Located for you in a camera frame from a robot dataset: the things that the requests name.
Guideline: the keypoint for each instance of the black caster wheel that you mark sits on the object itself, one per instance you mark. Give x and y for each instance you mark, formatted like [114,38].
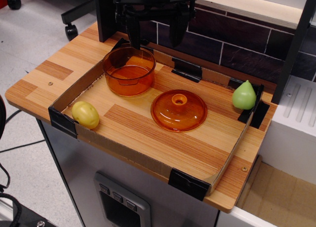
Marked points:
[14,4]

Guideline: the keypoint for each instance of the black equipment with braided cable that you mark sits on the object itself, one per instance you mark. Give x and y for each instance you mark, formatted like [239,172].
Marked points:
[14,214]

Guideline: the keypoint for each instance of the yellow toy potato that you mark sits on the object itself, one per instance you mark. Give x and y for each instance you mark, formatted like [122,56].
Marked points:
[85,114]

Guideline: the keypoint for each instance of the orange transparent pot lid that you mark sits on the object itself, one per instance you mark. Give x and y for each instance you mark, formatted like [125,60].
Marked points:
[178,110]

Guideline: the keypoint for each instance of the cardboard fence with black tape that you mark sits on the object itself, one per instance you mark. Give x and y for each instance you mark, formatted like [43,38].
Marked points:
[211,162]

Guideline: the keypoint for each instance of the white toy sink unit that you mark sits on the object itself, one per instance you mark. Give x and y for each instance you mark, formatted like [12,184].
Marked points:
[290,142]

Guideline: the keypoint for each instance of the grey control panel with buttons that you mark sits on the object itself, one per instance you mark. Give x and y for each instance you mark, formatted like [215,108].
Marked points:
[121,207]

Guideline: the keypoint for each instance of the black office chair base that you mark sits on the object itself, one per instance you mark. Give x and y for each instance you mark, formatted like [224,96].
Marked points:
[73,14]

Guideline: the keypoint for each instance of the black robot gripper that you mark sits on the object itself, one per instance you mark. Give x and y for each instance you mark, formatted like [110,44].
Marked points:
[179,12]

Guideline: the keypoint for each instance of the black vertical post right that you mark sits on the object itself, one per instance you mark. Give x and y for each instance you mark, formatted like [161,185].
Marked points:
[300,33]

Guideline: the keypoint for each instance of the orange transparent plastic pot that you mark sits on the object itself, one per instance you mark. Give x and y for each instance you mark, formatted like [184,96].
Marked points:
[129,71]

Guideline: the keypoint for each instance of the green toy pear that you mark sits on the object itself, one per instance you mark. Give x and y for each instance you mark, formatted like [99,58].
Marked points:
[244,97]

